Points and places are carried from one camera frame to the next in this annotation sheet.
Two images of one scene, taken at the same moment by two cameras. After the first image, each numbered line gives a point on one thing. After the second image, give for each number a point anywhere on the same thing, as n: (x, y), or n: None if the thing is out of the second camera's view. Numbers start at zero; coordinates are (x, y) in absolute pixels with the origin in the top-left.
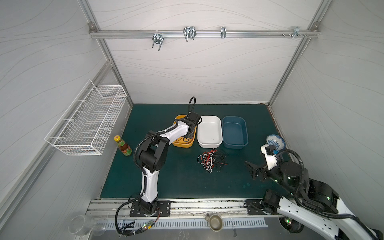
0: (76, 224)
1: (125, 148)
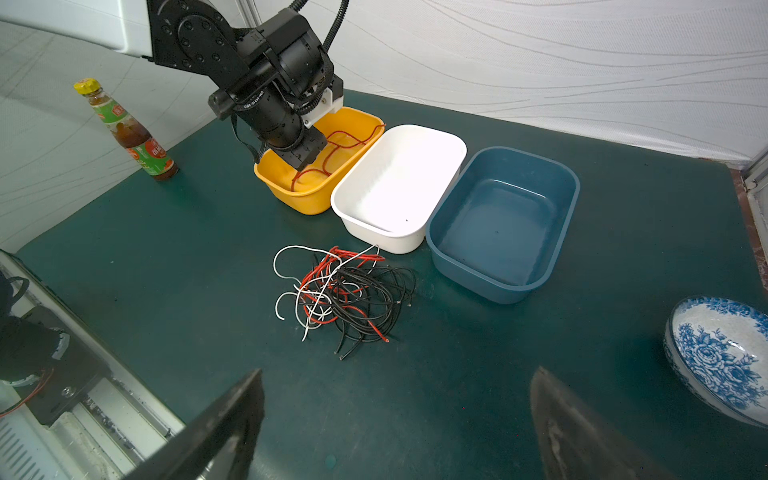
0: None
1: (128, 133)
